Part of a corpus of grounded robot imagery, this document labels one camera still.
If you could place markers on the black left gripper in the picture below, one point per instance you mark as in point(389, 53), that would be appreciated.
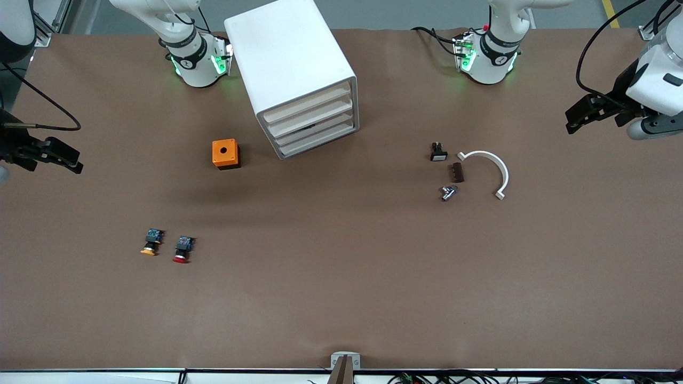
point(620, 94)

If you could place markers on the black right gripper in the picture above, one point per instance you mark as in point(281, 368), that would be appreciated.
point(12, 143)

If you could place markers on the white cabinet drawer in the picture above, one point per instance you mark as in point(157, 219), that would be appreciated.
point(307, 104)
point(320, 141)
point(325, 124)
point(312, 116)

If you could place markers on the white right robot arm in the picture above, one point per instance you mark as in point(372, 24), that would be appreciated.
point(197, 69)

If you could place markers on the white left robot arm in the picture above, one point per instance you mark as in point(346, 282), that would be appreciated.
point(488, 69)

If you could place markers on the yellow push button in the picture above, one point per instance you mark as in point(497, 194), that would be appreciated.
point(151, 242)

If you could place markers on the red push button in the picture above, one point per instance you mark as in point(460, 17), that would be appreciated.
point(183, 249)

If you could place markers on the white drawer cabinet shell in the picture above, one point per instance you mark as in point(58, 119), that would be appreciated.
point(283, 48)

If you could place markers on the brown terminal block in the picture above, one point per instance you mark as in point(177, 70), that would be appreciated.
point(455, 173)

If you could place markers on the white table edge strip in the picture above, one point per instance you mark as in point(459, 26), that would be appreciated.
point(106, 377)

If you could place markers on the brown paper table cover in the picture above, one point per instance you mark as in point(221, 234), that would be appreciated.
point(341, 298)

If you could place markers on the white curved plastic bracket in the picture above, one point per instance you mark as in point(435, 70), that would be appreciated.
point(501, 170)

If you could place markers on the aluminium frame profile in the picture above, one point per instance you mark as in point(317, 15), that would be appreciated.
point(48, 24)
point(656, 24)

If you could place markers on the black white switch module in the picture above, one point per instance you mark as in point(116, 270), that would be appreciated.
point(438, 154)

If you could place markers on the orange button enclosure box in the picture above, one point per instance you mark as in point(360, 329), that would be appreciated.
point(229, 157)

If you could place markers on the silver key switch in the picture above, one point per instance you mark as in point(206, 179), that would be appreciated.
point(448, 193)

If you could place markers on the grey metal camera bracket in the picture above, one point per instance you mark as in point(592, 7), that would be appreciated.
point(336, 358)

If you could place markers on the brown camera post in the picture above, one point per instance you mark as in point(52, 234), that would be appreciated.
point(342, 373)

